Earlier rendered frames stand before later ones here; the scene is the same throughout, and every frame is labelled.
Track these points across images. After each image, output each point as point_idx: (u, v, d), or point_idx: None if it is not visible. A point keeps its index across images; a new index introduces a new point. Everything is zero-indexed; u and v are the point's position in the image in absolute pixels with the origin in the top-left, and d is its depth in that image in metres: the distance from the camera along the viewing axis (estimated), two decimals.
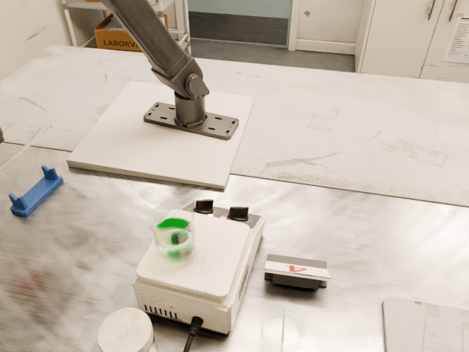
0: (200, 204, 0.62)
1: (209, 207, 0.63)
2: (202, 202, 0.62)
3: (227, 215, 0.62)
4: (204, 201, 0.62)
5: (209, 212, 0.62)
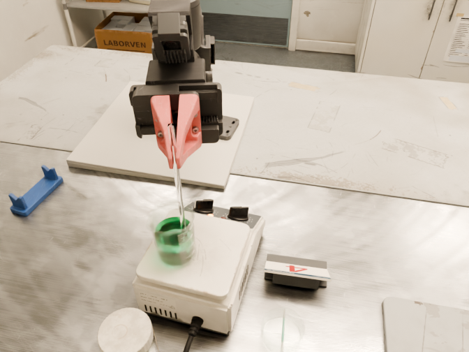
0: (200, 204, 0.62)
1: (209, 207, 0.63)
2: (202, 202, 0.62)
3: (227, 215, 0.62)
4: (204, 201, 0.62)
5: (209, 212, 0.62)
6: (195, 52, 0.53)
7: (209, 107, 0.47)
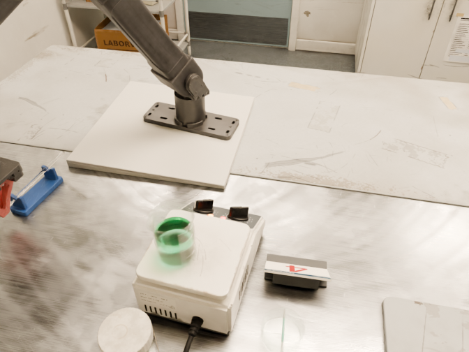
0: (200, 204, 0.62)
1: (209, 207, 0.63)
2: (202, 202, 0.62)
3: (227, 215, 0.62)
4: (204, 201, 0.62)
5: (209, 212, 0.62)
6: None
7: None
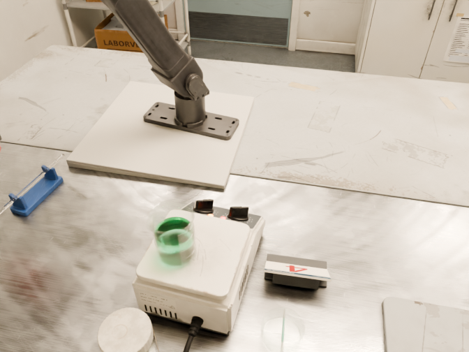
0: (200, 204, 0.62)
1: (209, 207, 0.63)
2: (202, 202, 0.62)
3: (227, 215, 0.62)
4: (204, 201, 0.62)
5: (209, 212, 0.62)
6: None
7: None
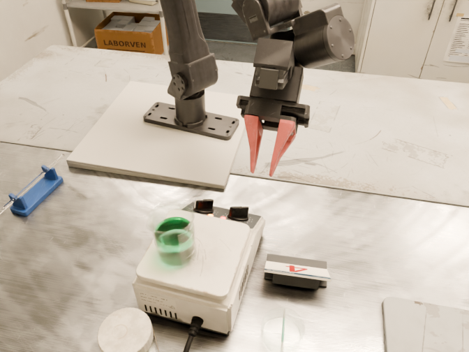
0: (200, 204, 0.62)
1: (209, 207, 0.63)
2: (202, 202, 0.62)
3: (227, 215, 0.62)
4: (204, 201, 0.62)
5: (209, 212, 0.62)
6: None
7: (298, 114, 0.58)
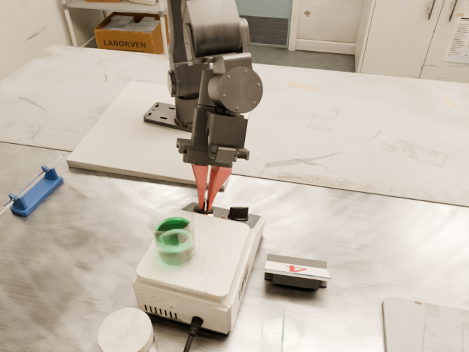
0: (207, 204, 0.62)
1: None
2: (208, 203, 0.62)
3: (227, 215, 0.62)
4: (207, 201, 0.63)
5: (213, 209, 0.64)
6: None
7: None
